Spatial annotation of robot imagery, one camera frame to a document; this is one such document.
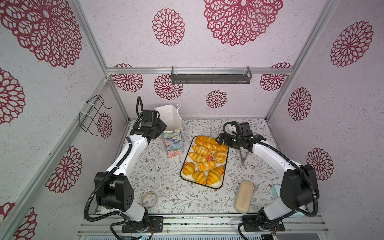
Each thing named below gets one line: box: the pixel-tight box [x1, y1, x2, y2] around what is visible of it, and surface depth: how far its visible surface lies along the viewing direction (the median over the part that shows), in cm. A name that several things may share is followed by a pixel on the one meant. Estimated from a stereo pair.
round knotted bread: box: [213, 151, 227, 164], surface depth 97 cm
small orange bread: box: [198, 160, 216, 172], surface depth 92 cm
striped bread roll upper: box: [192, 144, 212, 157], surface depth 99 cm
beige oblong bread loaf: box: [235, 180, 255, 214], surface depth 81 cm
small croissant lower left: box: [182, 161, 196, 176], surface depth 91 cm
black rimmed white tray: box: [180, 136, 230, 190], surface depth 95 cm
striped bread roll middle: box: [188, 152, 208, 163], surface depth 97 cm
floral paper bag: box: [154, 101, 184, 158], surface depth 92 cm
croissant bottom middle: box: [192, 170, 207, 185], surface depth 87 cm
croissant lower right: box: [206, 166, 224, 186], surface depth 88 cm
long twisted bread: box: [195, 135, 229, 152], surface depth 102 cm
